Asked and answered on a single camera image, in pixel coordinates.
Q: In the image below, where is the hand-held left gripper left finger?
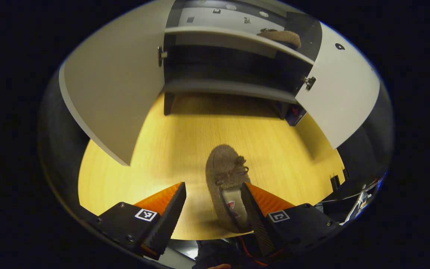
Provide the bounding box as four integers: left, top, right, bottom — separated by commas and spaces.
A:
90, 182, 187, 261

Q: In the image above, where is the black backdrop cloth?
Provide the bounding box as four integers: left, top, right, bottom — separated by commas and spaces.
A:
38, 67, 92, 225
327, 86, 395, 210

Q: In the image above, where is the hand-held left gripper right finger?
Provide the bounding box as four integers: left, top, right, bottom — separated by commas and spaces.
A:
240, 182, 344, 258

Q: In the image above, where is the red cable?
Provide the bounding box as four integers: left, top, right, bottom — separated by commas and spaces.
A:
237, 235, 268, 266

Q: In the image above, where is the person's dark clothing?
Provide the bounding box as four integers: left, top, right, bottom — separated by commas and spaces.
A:
194, 235, 275, 269

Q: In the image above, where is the brown fuzzy shoe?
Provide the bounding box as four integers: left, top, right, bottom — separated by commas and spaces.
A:
257, 29, 302, 49
205, 144, 255, 234

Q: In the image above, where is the white cabinet door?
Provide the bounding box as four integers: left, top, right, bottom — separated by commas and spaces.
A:
58, 0, 176, 167
295, 22, 381, 150

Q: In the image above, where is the white shoe cabinet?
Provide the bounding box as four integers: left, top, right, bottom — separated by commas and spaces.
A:
157, 0, 324, 120

